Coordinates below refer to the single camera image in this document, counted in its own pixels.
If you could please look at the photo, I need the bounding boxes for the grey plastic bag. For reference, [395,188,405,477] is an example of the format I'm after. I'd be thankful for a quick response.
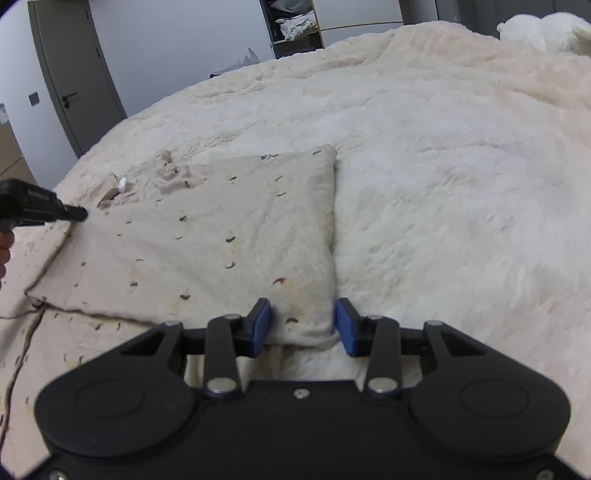
[210,47,263,78]

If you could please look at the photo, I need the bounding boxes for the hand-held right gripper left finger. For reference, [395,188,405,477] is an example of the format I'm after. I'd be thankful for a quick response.
[121,298,272,398]

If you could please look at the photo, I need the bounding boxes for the grey wardrobe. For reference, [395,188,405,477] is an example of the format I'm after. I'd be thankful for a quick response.
[259,0,407,60]

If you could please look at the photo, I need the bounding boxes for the pile of folded clothes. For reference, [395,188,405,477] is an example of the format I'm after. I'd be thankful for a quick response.
[270,0,319,40]

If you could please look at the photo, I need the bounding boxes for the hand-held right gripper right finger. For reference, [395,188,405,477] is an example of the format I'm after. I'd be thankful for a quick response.
[335,298,490,398]

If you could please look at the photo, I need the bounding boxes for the grey door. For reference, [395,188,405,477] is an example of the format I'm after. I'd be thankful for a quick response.
[28,0,127,158]

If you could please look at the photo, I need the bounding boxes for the white plush toy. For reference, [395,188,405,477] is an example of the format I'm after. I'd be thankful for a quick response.
[496,11,591,54]

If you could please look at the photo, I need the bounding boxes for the person's left hand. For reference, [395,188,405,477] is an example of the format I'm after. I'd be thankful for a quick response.
[0,230,13,291]

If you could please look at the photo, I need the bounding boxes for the beige printed pants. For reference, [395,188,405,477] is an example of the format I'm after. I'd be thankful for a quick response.
[0,144,340,467]

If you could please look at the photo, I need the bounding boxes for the fluffy white blanket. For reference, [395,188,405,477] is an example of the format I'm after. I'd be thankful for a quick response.
[51,19,591,480]

